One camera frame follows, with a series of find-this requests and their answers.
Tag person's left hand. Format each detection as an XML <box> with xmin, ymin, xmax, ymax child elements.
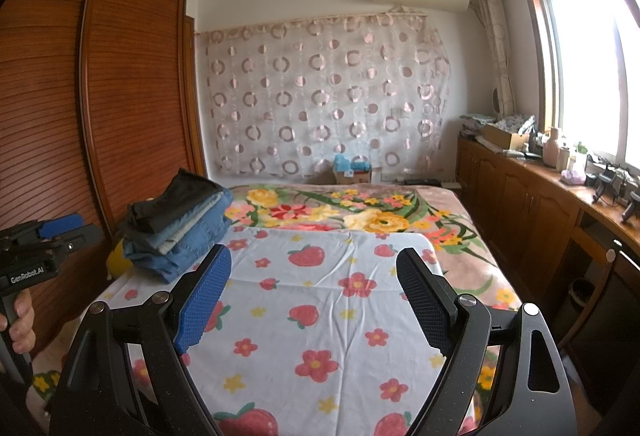
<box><xmin>0</xmin><ymin>291</ymin><xmax>36</xmax><ymax>356</ymax></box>

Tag strawberry printed bed sheet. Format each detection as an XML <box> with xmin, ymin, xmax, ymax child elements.
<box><xmin>92</xmin><ymin>226</ymin><xmax>496</xmax><ymax>436</ymax></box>

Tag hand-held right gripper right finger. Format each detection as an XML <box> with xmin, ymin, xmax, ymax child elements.
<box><xmin>395</xmin><ymin>247</ymin><xmax>573</xmax><ymax>436</ymax></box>

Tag yellow plush toy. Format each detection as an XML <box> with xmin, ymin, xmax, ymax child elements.
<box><xmin>106</xmin><ymin>240</ymin><xmax>132</xmax><ymax>280</ymax></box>

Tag pale window curtain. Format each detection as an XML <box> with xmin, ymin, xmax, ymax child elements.
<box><xmin>469</xmin><ymin>0</ymin><xmax>517</xmax><ymax>118</ymax></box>

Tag circle patterned sheer curtain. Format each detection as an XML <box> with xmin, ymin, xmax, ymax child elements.
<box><xmin>196</xmin><ymin>13</ymin><xmax>451</xmax><ymax>180</ymax></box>

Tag blue denim folded jeans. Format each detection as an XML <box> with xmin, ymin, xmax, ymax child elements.
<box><xmin>122</xmin><ymin>193</ymin><xmax>234</xmax><ymax>284</ymax></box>

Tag pale green folded pants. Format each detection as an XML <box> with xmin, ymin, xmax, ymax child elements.
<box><xmin>160</xmin><ymin>211</ymin><xmax>221</xmax><ymax>254</ymax></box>

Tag black tripod device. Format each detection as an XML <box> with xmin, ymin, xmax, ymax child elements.
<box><xmin>591</xmin><ymin>162</ymin><xmax>617</xmax><ymax>205</ymax></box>
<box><xmin>620</xmin><ymin>190</ymin><xmax>640</xmax><ymax>225</ymax></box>

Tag small cardboard box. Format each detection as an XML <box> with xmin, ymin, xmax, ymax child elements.
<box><xmin>334</xmin><ymin>170</ymin><xmax>374</xmax><ymax>186</ymax></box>

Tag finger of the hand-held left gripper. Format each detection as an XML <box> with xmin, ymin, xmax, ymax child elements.
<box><xmin>55</xmin><ymin>223</ymin><xmax>102</xmax><ymax>259</ymax></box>
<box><xmin>39</xmin><ymin>214</ymin><xmax>85</xmax><ymax>239</ymax></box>

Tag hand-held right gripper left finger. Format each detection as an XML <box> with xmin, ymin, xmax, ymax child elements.
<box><xmin>50</xmin><ymin>243</ymin><xmax>233</xmax><ymax>436</ymax></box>

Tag wooden side cabinet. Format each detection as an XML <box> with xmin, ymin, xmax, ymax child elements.
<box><xmin>456</xmin><ymin>136</ymin><xmax>640</xmax><ymax>367</ymax></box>

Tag open cardboard box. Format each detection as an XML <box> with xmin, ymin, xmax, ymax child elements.
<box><xmin>481</xmin><ymin>122</ymin><xmax>527</xmax><ymax>150</ymax></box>

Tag grey-blue folded pants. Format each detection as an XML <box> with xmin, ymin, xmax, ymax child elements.
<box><xmin>122</xmin><ymin>201</ymin><xmax>221</xmax><ymax>253</ymax></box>

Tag wooden slatted wardrobe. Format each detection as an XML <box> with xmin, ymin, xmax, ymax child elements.
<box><xmin>0</xmin><ymin>0</ymin><xmax>208</xmax><ymax>359</ymax></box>

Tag blue plastic bag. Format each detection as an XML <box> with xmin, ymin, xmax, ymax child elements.
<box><xmin>332</xmin><ymin>155</ymin><xmax>372</xmax><ymax>173</ymax></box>

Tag black waste bin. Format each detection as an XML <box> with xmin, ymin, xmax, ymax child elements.
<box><xmin>570</xmin><ymin>278</ymin><xmax>597</xmax><ymax>315</ymax></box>

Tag window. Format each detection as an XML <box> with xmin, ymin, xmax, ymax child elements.
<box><xmin>515</xmin><ymin>0</ymin><xmax>640</xmax><ymax>163</ymax></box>

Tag floral blanket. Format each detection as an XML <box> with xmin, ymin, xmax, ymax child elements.
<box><xmin>30</xmin><ymin>183</ymin><xmax>521</xmax><ymax>417</ymax></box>

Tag black pants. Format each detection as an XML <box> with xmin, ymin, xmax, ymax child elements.
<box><xmin>127</xmin><ymin>168</ymin><xmax>224</xmax><ymax>234</ymax></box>

